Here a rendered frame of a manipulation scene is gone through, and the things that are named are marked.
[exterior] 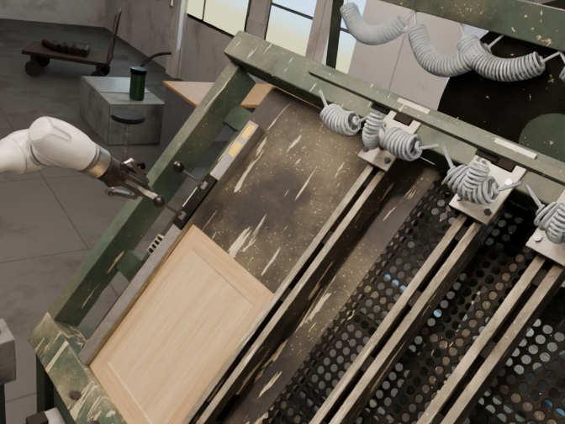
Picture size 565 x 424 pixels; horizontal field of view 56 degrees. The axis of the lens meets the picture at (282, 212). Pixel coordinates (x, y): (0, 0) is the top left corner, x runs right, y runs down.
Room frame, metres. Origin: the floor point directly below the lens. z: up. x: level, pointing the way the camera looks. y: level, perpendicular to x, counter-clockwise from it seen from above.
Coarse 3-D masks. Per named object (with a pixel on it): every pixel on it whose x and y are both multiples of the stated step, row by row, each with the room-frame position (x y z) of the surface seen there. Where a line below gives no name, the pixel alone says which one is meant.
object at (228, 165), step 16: (256, 128) 1.65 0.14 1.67; (224, 160) 1.61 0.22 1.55; (240, 160) 1.62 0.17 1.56; (224, 176) 1.58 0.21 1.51; (208, 208) 1.54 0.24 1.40; (192, 224) 1.50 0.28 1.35; (176, 240) 1.47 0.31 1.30; (160, 256) 1.44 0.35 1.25; (144, 272) 1.42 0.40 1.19; (128, 288) 1.40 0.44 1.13; (144, 288) 1.39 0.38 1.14; (128, 304) 1.36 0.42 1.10; (112, 320) 1.33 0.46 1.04; (96, 336) 1.31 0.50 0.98; (80, 352) 1.29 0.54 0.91; (96, 352) 1.28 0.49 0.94
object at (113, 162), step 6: (114, 162) 1.35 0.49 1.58; (120, 162) 1.38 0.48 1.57; (108, 168) 1.33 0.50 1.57; (114, 168) 1.34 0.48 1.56; (120, 168) 1.38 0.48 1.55; (126, 168) 1.39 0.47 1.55; (108, 174) 1.33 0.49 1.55; (114, 174) 1.34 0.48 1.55; (102, 180) 1.33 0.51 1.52; (108, 180) 1.33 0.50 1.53; (114, 180) 1.37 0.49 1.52; (108, 186) 1.36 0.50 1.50; (114, 186) 1.37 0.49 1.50
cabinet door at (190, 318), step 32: (192, 256) 1.42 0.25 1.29; (224, 256) 1.37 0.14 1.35; (160, 288) 1.38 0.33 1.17; (192, 288) 1.34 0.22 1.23; (224, 288) 1.29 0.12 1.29; (256, 288) 1.25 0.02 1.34; (128, 320) 1.34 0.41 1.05; (160, 320) 1.30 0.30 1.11; (192, 320) 1.26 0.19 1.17; (224, 320) 1.22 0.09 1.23; (128, 352) 1.25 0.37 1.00; (160, 352) 1.21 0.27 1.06; (192, 352) 1.18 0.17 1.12; (224, 352) 1.14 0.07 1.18; (128, 384) 1.17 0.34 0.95; (160, 384) 1.14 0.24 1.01; (192, 384) 1.11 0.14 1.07; (128, 416) 1.10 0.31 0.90; (160, 416) 1.07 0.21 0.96
